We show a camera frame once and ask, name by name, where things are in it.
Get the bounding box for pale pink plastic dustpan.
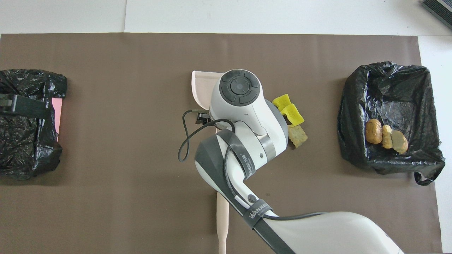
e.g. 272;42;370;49
191;70;226;110

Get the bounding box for pale beige sponge piece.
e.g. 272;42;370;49
288;125;308;148

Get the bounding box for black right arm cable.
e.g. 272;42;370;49
178;109;327;221

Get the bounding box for large yellow sponge piece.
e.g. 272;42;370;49
281;104;305;126

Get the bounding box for brown bread roll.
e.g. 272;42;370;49
365;119;382;144

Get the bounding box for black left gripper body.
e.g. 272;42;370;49
0;95;51;119

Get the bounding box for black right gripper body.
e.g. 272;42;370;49
196;110;212;125

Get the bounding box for pale handled black bristle brush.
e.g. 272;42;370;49
216;192;230;254

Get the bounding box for small yellow sponge piece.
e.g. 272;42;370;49
272;94;292;113

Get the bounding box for pink plastic bin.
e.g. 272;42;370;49
52;98;63;142

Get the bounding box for black trash bag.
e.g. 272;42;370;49
337;61;446;186
0;69;67;180

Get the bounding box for striped toy croissant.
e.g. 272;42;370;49
382;125;393;149
391;130;409;155

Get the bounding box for dark grey ribbed box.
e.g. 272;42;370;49
420;0;452;29

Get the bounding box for brown paper table mat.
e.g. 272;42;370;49
0;33;442;254

